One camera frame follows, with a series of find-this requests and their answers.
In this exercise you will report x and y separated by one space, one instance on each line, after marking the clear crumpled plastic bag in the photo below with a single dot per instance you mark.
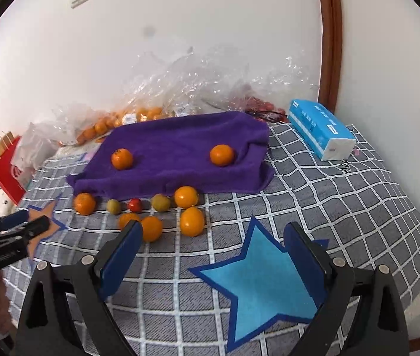
180 81

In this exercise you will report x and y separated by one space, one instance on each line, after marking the white plastic bag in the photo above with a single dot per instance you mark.
35 141

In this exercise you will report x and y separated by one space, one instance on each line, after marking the small round orange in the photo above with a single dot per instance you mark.
186 197
152 230
222 155
192 221
84 204

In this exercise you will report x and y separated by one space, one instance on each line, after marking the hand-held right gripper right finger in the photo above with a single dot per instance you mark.
300 256

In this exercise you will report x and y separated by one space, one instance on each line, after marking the red plum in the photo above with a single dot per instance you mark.
134 204

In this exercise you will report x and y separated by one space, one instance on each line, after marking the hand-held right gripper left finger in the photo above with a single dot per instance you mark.
121 263

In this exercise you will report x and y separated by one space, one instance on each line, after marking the red paper bag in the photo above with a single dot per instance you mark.
6 178

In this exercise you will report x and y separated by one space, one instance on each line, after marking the plastic bag of mandarins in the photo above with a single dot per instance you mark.
98 128

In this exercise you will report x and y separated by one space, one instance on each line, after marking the blue tissue pack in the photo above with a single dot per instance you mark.
317 129

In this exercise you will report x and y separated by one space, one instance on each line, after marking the person's left hand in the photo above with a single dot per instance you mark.
0 304

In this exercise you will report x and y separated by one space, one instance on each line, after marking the brown wooden door frame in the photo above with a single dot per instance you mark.
329 37

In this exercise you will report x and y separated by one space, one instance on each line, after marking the purple towel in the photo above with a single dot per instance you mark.
176 137

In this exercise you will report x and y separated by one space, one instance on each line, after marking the grey checkered blanket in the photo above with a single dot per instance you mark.
232 207

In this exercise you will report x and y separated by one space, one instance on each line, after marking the plastic bag of red plums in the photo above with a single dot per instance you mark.
261 103

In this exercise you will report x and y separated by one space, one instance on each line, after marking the large mandarin with stem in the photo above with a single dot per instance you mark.
122 159

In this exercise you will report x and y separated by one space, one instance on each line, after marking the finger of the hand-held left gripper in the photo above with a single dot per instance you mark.
35 226
15 218

